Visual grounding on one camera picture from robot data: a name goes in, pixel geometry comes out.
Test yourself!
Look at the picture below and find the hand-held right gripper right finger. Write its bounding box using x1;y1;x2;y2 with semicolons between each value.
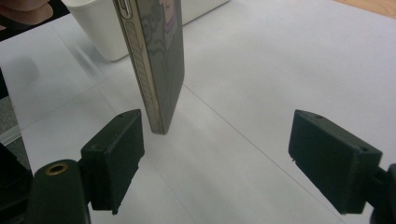
288;109;384;216

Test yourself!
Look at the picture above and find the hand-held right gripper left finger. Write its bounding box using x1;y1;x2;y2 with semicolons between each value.
79;108;146;216

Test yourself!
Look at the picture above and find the white plastic bin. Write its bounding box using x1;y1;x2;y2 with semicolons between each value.
62;0;230;62

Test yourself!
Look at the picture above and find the white table cover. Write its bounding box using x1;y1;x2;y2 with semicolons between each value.
0;0;396;224

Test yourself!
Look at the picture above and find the wooden table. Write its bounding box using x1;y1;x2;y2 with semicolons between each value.
332;0;396;21

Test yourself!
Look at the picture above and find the aluminium rail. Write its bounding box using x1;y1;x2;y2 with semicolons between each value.
0;124;22;147

